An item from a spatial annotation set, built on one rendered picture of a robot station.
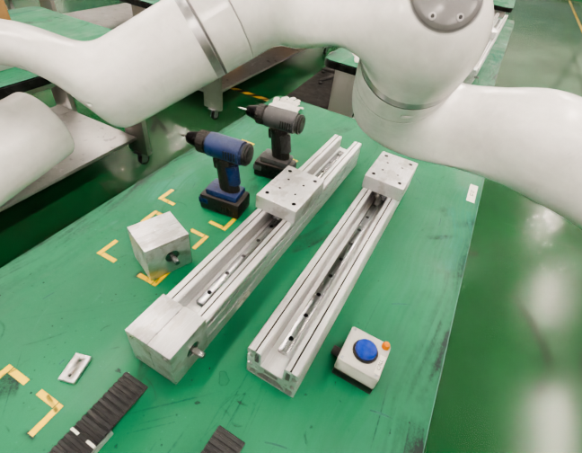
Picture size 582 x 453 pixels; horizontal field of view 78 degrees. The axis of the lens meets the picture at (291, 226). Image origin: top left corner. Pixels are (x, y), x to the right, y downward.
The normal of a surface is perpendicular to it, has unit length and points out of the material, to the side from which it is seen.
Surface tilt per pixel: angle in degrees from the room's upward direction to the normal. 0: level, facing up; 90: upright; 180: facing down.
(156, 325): 0
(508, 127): 62
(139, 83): 84
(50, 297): 0
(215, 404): 0
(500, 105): 46
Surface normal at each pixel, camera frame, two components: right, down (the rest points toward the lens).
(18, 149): 0.84, 0.07
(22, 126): 0.64, -0.22
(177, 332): 0.11, -0.73
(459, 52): 0.25, 0.72
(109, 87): 0.22, 0.47
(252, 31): 0.43, 0.75
